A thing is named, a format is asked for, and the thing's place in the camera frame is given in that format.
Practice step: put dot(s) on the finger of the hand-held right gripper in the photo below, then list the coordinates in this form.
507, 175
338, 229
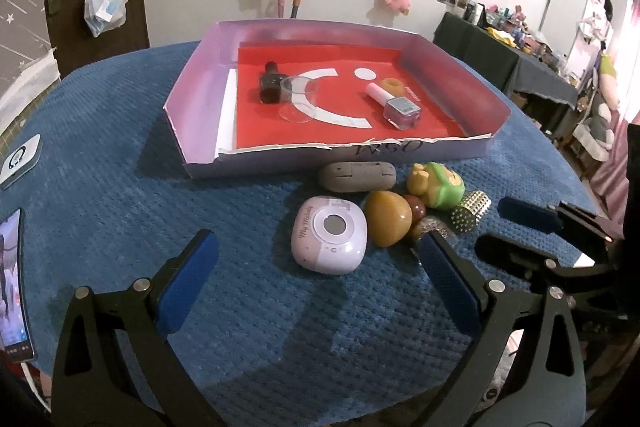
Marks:
525, 212
505, 252

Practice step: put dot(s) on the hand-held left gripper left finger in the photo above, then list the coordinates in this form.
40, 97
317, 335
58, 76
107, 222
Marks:
185, 282

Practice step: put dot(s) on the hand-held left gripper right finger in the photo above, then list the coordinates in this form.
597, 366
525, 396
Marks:
450, 277

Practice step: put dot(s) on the studded silver cylinder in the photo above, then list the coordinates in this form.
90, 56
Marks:
470, 212

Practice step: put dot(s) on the brown glitter bottle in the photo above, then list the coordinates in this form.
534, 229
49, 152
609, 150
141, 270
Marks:
432, 224

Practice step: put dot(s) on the dark red bead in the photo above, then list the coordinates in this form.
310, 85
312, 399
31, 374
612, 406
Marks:
417, 207

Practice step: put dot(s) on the green and yellow toy figure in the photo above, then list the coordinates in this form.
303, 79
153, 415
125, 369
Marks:
440, 189

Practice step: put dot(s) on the orange polished stone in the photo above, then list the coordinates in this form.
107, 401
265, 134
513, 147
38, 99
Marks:
385, 217

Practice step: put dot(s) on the pale pink rounded case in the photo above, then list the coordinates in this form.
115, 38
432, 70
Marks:
320, 252

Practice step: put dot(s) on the grey rounded case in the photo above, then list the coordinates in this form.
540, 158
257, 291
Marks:
357, 177

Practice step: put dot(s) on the pink nail polish bottle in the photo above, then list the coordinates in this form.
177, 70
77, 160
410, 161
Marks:
402, 109

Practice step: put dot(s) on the pink cardboard box tray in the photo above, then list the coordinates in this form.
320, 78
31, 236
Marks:
200, 82

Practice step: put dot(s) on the black nail polish bottle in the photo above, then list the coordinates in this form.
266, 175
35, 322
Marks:
270, 84

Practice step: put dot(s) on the clear plastic cup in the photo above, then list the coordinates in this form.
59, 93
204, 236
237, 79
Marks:
300, 99

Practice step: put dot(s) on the blue towel mat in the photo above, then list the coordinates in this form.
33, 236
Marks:
150, 217

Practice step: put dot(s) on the red paper sheet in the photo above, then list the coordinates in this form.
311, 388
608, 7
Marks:
260, 127

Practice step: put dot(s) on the smartphone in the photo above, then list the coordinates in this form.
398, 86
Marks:
12, 287

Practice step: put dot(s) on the dark cloth covered table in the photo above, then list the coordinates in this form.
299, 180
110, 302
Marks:
480, 42

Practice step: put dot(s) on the small white square device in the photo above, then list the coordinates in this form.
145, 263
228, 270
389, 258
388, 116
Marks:
20, 159

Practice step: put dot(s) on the white cabinet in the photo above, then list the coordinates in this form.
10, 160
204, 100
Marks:
565, 7

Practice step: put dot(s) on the grey star curtain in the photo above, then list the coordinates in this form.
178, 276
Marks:
20, 7

